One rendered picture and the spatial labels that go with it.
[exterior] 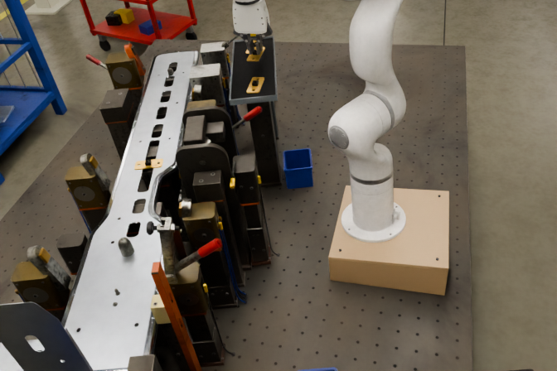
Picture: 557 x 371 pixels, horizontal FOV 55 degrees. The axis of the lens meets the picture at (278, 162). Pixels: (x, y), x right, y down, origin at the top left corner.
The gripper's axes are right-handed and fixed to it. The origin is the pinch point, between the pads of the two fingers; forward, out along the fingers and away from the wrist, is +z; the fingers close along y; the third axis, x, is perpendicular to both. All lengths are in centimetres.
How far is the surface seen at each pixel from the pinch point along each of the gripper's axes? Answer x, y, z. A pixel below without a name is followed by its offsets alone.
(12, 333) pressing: 104, 11, -4
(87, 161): 44, 38, 13
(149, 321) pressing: 83, 3, 22
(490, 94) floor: -169, -91, 122
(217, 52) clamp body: -26.1, 24.5, 17.2
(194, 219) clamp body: 58, 1, 16
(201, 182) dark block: 50, 1, 11
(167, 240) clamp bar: 74, -2, 4
